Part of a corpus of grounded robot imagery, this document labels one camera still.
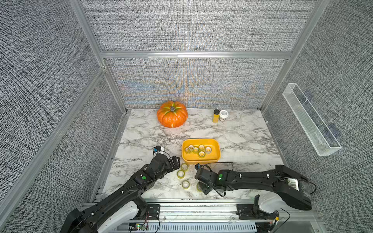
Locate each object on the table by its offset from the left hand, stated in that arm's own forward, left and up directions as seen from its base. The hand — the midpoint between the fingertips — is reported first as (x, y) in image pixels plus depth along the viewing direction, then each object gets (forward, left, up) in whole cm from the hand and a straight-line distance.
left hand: (177, 160), depth 80 cm
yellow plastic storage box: (+5, -10, -9) cm, 15 cm away
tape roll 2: (+13, -9, -9) cm, 18 cm away
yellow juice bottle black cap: (+35, -29, -4) cm, 46 cm away
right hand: (-9, -13, -10) cm, 19 cm away
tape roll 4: (+11, -20, -11) cm, 26 cm away
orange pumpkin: (+34, +3, +1) cm, 34 cm away
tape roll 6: (0, -4, -10) cm, 11 cm away
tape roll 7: (-4, -2, -11) cm, 12 cm away
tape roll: (+11, -7, -10) cm, 16 cm away
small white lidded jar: (+38, -35, -5) cm, 52 cm away
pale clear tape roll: (+14, -16, -11) cm, 24 cm away
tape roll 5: (+8, -15, -9) cm, 20 cm away
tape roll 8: (-10, -4, -10) cm, 15 cm away
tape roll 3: (+12, -12, -10) cm, 19 cm away
